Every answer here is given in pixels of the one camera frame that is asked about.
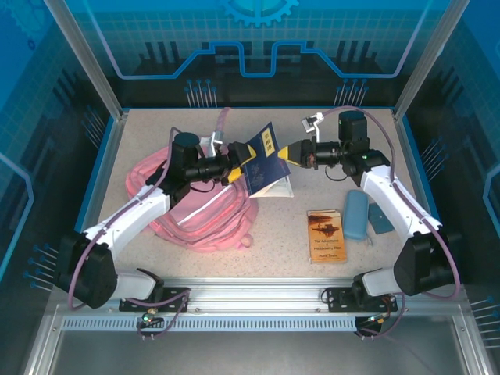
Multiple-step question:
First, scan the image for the dark blue book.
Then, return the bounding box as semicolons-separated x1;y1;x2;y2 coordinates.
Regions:
241;121;295;199

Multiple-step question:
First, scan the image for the pink student backpack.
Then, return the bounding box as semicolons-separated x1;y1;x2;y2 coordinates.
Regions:
125;107;259;252

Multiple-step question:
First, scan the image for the light blue pencil case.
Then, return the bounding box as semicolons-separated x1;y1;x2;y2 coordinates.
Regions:
341;189;370;241

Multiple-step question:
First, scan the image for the orange paperback book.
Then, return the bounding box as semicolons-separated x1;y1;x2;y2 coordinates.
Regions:
306;208;348;265

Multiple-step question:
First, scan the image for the blue card wallet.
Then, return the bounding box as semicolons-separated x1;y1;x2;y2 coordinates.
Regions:
366;202;395;236

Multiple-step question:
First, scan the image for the blue table edge trim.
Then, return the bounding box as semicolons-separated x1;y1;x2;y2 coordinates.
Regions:
72;110;130;235
390;108;463;284

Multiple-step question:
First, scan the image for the grey metal front shelf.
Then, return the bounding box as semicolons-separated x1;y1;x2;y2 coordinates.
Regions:
21;304;488;375

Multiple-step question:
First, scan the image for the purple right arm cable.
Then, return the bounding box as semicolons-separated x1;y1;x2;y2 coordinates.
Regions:
322;105;464;302

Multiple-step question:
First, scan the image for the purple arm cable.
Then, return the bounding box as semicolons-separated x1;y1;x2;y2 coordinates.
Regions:
67;127;185;312
322;105;464;302

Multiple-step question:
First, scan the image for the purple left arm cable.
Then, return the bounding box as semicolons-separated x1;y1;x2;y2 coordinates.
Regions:
67;127;185;312

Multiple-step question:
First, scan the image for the aluminium frame post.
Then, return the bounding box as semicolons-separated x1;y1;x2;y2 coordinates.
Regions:
392;0;460;120
43;0;130;120

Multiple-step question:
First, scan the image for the aluminium mounting rail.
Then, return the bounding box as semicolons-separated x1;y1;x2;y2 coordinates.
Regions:
54;276;470;310

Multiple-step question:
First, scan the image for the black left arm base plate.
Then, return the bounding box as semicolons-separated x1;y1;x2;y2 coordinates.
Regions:
117;286;192;313

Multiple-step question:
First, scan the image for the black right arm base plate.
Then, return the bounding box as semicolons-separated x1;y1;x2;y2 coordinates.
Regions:
324;286;399;313

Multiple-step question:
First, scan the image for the slotted grey cable duct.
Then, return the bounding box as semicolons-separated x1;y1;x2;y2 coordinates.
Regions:
61;316;359;332

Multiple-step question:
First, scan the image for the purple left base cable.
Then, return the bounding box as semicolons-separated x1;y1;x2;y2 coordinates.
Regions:
127;292;192;341

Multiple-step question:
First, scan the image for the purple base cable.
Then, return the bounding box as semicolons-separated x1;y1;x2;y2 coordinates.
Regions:
352;291;404;341
127;292;192;341

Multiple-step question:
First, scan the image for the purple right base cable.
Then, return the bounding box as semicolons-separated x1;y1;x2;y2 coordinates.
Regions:
352;291;404;341

